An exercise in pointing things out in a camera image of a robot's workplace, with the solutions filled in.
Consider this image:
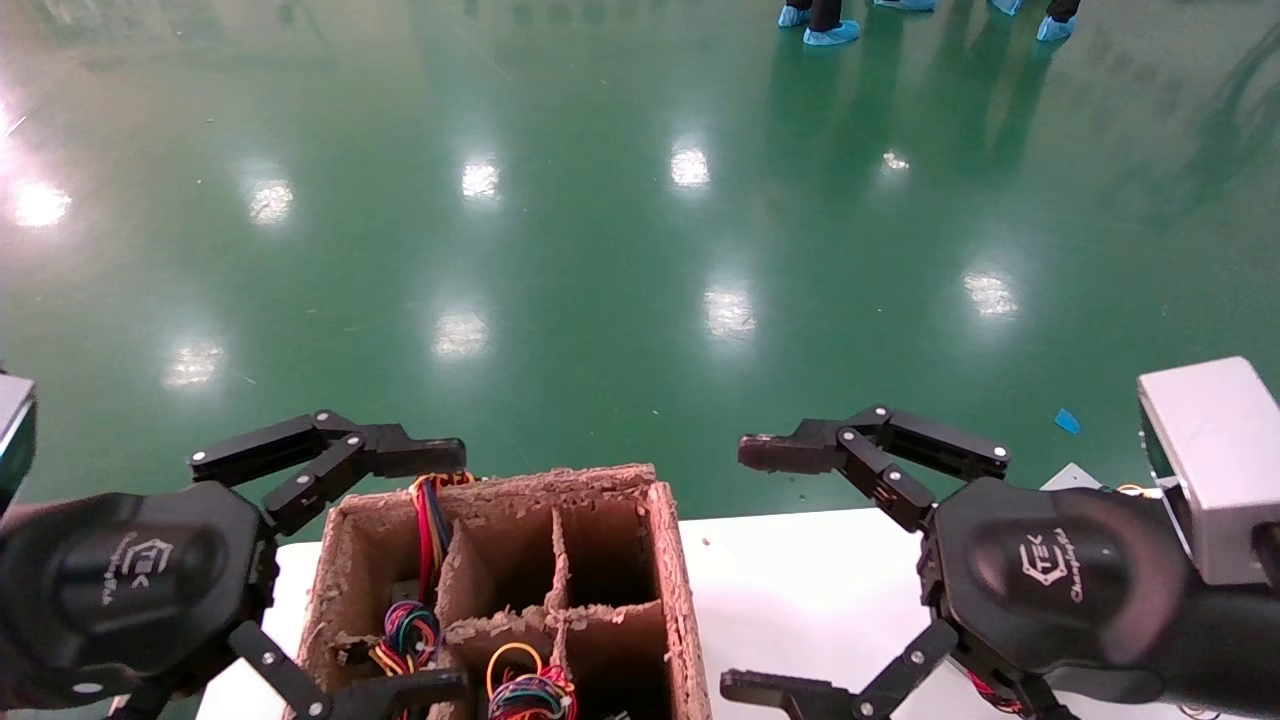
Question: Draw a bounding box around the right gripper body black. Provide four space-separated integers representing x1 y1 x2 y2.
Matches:
918 478 1280 717

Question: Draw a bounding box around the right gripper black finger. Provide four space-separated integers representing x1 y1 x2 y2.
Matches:
738 405 1011 533
720 618 961 720

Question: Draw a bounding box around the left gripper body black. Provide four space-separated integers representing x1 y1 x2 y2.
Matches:
0 480 279 711

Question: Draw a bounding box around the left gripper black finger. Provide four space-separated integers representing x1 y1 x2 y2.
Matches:
188 408 468 536
228 620 471 720

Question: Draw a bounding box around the cardboard divider box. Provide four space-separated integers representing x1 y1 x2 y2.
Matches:
297 462 713 720

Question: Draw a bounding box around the multicolour wire harness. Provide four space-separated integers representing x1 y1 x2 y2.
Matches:
408 472 476 606
368 600 443 701

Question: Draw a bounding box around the wire harness with yellow loop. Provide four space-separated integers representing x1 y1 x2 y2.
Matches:
485 643 578 720

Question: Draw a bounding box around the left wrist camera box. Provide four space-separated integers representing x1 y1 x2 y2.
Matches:
0 375 38 511

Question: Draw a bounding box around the right wrist camera box silver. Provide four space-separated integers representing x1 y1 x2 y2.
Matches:
1137 357 1280 588

